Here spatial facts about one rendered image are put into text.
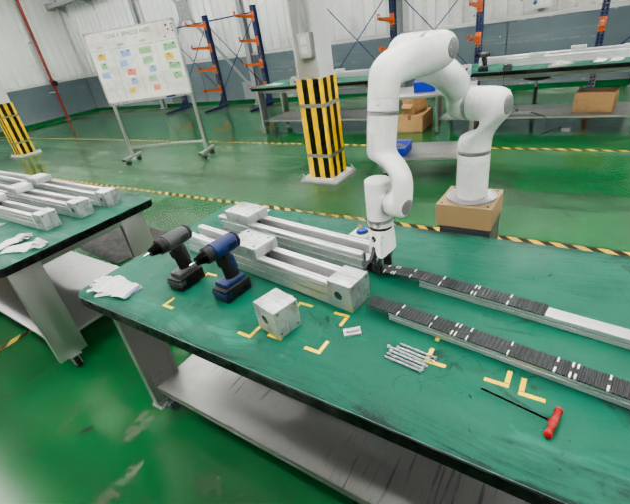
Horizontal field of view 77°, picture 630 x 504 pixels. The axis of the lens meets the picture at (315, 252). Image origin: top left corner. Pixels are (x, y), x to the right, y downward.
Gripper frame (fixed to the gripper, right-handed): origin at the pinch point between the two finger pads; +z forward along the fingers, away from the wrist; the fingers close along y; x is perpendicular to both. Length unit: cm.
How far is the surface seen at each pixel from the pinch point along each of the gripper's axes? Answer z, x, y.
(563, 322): 1, -55, -2
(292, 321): 0.1, 7.3, -39.0
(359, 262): -2.0, 6.4, -5.0
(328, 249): -3.0, 20.9, -3.9
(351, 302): -1.0, -3.6, -23.9
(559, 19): -29, 118, 744
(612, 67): 7, -2, 455
